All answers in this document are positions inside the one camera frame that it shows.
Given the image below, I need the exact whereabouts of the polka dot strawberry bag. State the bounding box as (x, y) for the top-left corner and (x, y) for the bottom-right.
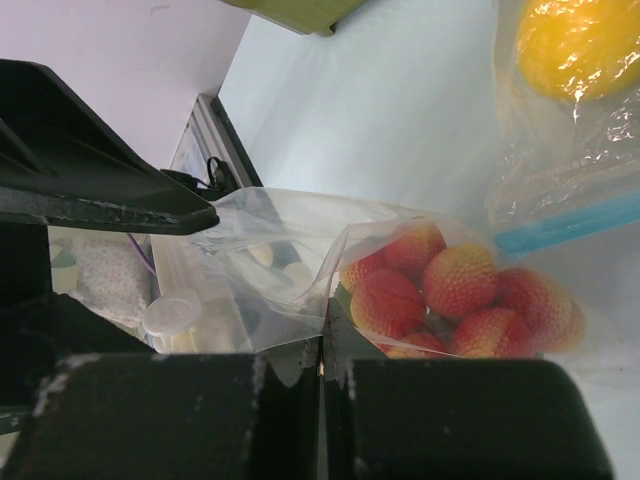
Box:
(143, 187), (587, 358)

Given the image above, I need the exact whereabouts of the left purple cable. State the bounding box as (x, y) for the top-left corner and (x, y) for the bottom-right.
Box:
(127, 233), (156, 276)

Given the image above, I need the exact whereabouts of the olive green plastic basket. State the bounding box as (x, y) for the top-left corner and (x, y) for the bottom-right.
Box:
(225, 0), (365, 37)

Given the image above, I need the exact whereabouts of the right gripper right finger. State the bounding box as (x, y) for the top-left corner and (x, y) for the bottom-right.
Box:
(322, 301), (613, 479)

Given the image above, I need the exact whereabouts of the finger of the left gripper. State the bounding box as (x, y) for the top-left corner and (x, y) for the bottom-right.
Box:
(1, 59), (219, 235)

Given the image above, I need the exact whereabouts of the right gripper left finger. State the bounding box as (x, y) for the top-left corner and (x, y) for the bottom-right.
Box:
(1, 354), (318, 479)

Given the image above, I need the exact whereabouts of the blue zip citrus bag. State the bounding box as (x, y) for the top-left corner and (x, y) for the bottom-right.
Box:
(486, 1), (639, 255)

